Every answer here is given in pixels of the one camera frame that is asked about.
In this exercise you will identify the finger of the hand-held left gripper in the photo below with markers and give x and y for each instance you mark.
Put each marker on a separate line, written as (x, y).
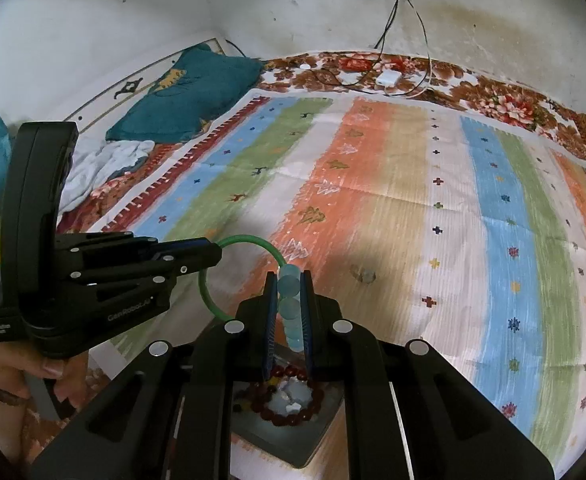
(193, 246)
(173, 267)

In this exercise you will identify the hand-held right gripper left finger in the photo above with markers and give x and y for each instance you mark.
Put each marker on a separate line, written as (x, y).
(271, 310)

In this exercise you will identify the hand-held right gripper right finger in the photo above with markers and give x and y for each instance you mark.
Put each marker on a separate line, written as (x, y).
(307, 310)

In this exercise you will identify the green jade bangle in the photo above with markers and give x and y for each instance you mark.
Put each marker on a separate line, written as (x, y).
(202, 287)

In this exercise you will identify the silver metal tin box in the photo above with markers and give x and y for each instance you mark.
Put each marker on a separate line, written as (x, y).
(318, 432)

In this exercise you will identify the person's left hand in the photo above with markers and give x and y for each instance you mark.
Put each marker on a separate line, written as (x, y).
(48, 371)

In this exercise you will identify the small grey stone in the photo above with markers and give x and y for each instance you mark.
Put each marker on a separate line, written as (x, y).
(364, 275)

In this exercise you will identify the white crumpled cloth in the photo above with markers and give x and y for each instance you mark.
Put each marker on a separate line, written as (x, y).
(108, 160)

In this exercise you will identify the teal pillow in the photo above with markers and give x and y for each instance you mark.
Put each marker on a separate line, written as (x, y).
(188, 95)

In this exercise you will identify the striped woven mat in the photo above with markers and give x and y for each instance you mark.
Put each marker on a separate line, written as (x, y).
(423, 210)

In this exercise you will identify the white headboard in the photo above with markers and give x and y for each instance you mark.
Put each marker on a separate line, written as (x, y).
(148, 67)

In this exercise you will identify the white charger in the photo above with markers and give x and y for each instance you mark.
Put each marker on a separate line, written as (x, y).
(389, 78)

